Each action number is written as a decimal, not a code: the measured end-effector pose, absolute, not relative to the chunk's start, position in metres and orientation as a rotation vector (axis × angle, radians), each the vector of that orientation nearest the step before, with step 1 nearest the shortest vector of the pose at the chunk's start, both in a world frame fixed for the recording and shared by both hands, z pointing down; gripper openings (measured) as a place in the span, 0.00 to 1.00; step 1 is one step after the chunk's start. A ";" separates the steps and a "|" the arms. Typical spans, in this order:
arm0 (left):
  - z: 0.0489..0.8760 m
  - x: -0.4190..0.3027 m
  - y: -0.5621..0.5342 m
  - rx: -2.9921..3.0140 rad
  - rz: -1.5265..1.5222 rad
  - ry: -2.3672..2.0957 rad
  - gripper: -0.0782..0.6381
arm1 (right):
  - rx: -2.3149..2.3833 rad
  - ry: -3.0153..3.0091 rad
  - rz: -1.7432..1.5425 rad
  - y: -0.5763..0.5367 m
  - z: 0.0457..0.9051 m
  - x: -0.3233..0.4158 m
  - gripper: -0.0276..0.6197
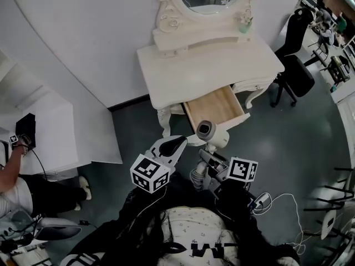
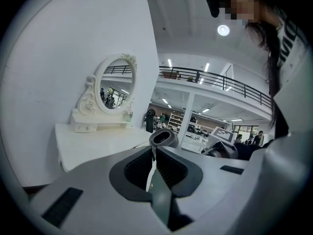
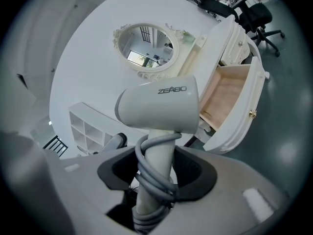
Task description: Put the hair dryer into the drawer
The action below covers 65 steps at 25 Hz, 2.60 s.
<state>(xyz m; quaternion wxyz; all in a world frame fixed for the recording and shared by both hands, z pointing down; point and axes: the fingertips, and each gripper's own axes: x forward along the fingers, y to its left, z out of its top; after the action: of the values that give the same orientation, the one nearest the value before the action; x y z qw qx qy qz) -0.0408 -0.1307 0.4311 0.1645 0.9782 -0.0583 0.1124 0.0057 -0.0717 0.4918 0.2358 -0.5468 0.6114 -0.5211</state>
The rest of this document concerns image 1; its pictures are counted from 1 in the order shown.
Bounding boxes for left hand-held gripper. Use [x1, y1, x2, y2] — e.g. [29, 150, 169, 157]
[130, 135, 189, 195]

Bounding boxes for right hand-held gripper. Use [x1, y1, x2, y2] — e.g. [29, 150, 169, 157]
[198, 149, 259, 200]

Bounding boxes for white grey hair dryer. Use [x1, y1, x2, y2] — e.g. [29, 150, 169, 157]
[195, 120, 231, 155]

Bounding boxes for grey hair dryer cord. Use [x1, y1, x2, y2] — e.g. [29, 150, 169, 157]
[189, 161, 209, 190]

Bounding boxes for wooden drawer white front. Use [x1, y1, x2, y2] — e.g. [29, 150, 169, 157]
[181, 85, 251, 147]

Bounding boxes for person's right forearm black sleeve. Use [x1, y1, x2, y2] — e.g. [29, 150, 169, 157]
[215, 180, 267, 234]

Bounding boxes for person's left forearm black sleeve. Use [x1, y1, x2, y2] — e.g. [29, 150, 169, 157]
[115, 173, 178, 234]

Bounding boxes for small closed white drawer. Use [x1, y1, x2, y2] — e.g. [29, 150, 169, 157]
[231, 79, 272, 93]

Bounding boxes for grey power strip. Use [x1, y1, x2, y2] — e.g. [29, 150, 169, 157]
[250, 192, 272, 214]

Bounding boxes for person's white printed shirt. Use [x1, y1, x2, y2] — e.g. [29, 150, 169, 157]
[154, 206, 242, 266]

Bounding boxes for white dressing table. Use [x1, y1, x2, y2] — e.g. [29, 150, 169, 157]
[136, 34, 286, 139]

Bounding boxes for black office chair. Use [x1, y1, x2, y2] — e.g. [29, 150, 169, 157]
[270, 8, 316, 108]

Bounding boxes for white framed oval mirror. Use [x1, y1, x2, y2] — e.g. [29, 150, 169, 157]
[151, 0, 260, 59]

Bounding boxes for black metal stool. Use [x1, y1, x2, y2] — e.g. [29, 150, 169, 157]
[303, 166, 355, 213]

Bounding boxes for white oval stand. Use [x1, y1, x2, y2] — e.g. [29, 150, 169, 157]
[321, 211, 338, 240]

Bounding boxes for green vase with flowers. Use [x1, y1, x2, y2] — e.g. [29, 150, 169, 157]
[234, 9, 255, 34]

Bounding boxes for white side cabinet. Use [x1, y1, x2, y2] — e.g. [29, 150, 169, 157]
[331, 86, 355, 168]

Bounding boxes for grey padded chair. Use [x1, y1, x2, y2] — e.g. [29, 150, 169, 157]
[32, 217, 83, 241]

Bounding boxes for black box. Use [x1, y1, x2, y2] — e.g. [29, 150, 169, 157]
[14, 113, 37, 151]

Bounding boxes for black machine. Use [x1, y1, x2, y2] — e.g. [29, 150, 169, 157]
[328, 54, 351, 84]

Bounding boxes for white cable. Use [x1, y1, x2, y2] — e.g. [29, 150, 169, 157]
[259, 192, 308, 256]

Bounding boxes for black cable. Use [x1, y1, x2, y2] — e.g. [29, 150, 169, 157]
[28, 147, 48, 181]

